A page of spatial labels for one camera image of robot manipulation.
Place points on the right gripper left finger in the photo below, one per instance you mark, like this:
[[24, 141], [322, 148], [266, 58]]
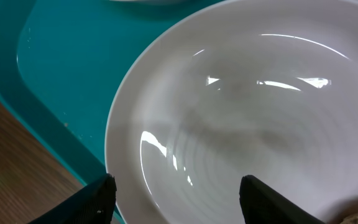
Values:
[[93, 204]]

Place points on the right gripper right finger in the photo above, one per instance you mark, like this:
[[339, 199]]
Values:
[[260, 204]]

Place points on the white round plate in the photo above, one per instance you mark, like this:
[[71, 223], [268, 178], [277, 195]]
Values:
[[262, 88]]

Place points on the teal serving tray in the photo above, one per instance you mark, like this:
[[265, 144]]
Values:
[[61, 63]]

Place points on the grey round plate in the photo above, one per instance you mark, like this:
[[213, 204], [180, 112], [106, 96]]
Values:
[[163, 2]]

